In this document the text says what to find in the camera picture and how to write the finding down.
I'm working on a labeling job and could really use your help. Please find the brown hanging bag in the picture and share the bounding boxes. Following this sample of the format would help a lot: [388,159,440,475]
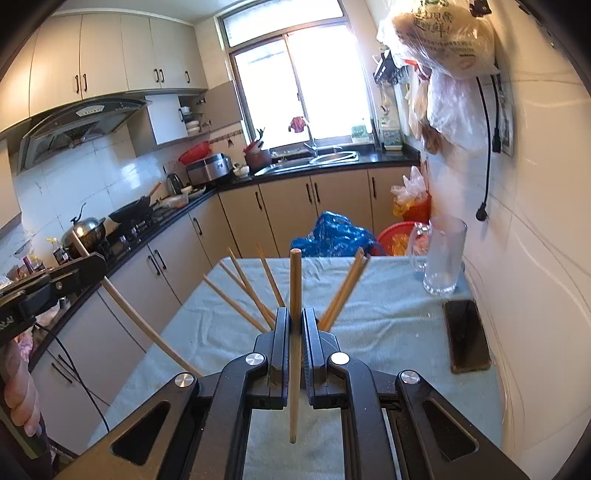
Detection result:
[410,78,440,156]

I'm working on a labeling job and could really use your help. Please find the steel pot with lid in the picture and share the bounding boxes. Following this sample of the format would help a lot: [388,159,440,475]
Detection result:
[62,202,107,253]

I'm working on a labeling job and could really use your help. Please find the steel sink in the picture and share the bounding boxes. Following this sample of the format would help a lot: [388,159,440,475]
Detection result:
[253,150,361,176]

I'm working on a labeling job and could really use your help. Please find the white hanging plastic bag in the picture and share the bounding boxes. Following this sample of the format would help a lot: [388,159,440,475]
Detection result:
[427,68,493,154]

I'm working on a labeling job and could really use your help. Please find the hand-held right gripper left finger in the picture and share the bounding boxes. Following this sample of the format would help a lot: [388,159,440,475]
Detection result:
[55,307,293,480]

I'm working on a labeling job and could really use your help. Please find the red plastic basket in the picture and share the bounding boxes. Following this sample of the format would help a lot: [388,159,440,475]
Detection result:
[376,221,417,257]

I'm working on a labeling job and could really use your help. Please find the clear plastic bag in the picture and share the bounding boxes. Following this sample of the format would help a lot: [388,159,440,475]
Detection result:
[390,165,428,204]

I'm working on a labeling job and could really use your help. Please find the black power cord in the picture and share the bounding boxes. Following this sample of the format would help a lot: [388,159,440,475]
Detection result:
[475,75,493,223]

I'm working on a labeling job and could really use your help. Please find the cream cabinets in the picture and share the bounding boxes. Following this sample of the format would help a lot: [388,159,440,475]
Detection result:
[28,164,422,455]
[0,11,209,136]

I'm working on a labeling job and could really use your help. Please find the red bin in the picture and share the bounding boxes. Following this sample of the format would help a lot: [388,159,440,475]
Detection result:
[398,194,433,223]

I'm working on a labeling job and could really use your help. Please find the white detergent carton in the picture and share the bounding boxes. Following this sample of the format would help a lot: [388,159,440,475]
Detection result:
[380,104,404,151]

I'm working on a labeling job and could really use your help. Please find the wall power strip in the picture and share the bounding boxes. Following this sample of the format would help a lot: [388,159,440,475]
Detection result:
[491,76,515,157]

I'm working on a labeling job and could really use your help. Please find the brown clay utensil pot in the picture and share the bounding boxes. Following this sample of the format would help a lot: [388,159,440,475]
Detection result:
[243,128,273,169]

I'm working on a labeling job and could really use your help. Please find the gas stove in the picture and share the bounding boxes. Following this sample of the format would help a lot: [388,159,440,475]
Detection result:
[99,209,163,251]

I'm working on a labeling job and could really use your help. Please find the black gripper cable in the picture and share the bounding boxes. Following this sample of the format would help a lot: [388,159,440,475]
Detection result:
[33,322,112,435]

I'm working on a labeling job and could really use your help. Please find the open wall cabinet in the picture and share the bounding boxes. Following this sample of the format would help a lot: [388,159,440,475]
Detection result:
[129,80,246,147]

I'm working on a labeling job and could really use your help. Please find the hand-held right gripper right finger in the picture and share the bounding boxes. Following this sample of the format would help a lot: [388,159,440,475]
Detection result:
[301,307,532,480]

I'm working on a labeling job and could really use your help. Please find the kitchen window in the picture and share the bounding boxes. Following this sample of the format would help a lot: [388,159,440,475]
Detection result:
[219,0,385,154]

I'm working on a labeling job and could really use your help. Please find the large hanging plastic bag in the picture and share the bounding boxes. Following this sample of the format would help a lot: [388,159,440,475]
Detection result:
[377,0,500,80]

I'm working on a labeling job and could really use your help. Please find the black kitchen countertop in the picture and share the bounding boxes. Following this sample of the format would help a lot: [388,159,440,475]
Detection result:
[27,150,422,371]

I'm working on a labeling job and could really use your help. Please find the red colander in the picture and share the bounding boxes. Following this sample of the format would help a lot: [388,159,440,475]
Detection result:
[178,141,213,166]

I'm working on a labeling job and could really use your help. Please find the black smartphone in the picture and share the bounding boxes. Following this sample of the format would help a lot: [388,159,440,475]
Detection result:
[442,298,492,374]

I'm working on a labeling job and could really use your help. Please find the cream upper cabinets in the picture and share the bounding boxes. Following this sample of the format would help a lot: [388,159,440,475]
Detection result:
[0,11,209,136]

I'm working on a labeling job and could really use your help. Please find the person's left hand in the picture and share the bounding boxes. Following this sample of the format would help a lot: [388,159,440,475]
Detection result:
[1,340,45,438]

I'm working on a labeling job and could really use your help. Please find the blue plastic bag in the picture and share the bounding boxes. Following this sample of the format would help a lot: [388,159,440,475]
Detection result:
[290,211,380,258]

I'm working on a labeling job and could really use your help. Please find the clear glass mug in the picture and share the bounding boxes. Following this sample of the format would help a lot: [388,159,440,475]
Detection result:
[408,214,468,296]

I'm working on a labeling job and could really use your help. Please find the metal range hood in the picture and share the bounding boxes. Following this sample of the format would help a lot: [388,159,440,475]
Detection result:
[18,98,153,172]

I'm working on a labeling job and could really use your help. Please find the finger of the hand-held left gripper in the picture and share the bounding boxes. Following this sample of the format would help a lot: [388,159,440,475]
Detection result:
[45,252,108,302]

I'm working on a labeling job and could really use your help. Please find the cream lower cabinets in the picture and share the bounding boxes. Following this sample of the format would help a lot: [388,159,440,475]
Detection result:
[28,164,422,455]

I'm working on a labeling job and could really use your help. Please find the stack of white dishes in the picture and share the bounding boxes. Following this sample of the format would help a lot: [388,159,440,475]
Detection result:
[180,106,202,136]

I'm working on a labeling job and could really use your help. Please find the dark sauce bottle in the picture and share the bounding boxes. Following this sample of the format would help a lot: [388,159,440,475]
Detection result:
[45,237,71,267]

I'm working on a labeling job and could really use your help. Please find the teal table cloth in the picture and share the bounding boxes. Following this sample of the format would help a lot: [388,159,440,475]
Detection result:
[87,256,505,480]

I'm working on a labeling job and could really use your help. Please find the black wok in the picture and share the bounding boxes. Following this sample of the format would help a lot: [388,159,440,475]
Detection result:
[108,181,164,225]

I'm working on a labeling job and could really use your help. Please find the silver rice cooker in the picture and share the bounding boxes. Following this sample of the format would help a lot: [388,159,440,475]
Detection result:
[185,153,233,184]

